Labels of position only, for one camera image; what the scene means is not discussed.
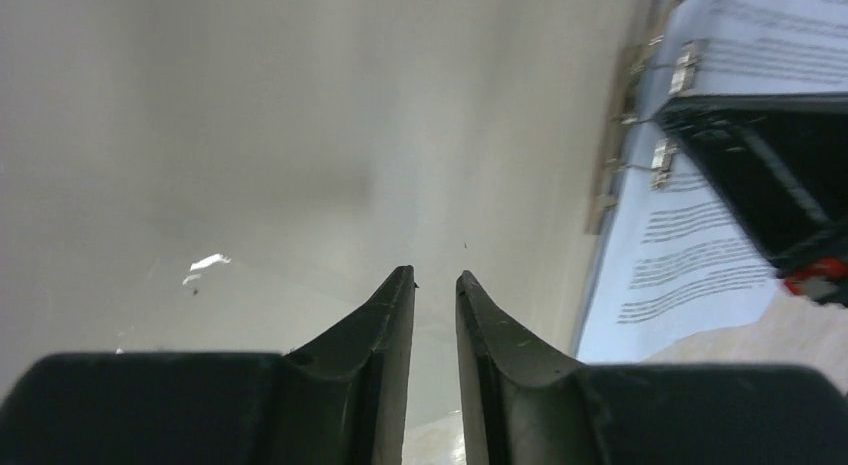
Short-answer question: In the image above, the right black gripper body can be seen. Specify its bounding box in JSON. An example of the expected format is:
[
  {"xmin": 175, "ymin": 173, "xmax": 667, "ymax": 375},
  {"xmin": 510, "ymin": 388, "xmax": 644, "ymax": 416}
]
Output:
[{"xmin": 775, "ymin": 218, "xmax": 847, "ymax": 308}]

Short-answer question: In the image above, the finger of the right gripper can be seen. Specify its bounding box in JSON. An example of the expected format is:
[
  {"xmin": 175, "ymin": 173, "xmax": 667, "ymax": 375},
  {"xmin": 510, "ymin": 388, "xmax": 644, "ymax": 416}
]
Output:
[{"xmin": 654, "ymin": 92, "xmax": 847, "ymax": 260}]

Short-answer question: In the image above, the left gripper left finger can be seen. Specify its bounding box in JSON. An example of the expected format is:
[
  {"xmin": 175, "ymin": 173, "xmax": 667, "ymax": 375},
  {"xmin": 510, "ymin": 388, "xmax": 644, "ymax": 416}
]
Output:
[{"xmin": 1, "ymin": 266, "xmax": 416, "ymax": 464}]

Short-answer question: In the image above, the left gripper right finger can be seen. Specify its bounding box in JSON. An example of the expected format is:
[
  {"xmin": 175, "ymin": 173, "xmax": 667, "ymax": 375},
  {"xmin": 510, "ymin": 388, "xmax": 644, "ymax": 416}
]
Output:
[{"xmin": 456, "ymin": 271, "xmax": 847, "ymax": 464}]

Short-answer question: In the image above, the white printed paper stack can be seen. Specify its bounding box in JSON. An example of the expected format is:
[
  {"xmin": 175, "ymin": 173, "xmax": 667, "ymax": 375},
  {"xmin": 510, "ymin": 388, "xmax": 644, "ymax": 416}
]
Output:
[{"xmin": 575, "ymin": 0, "xmax": 847, "ymax": 363}]

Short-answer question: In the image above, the brown paper folder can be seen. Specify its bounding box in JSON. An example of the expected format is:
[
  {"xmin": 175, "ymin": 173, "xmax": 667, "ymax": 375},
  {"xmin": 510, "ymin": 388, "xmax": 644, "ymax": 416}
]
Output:
[{"xmin": 1, "ymin": 0, "xmax": 650, "ymax": 427}]

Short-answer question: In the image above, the metal folder clip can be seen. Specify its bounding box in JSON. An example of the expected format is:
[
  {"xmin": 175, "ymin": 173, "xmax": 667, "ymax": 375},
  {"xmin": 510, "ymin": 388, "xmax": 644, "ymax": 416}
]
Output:
[{"xmin": 584, "ymin": 0, "xmax": 708, "ymax": 236}]

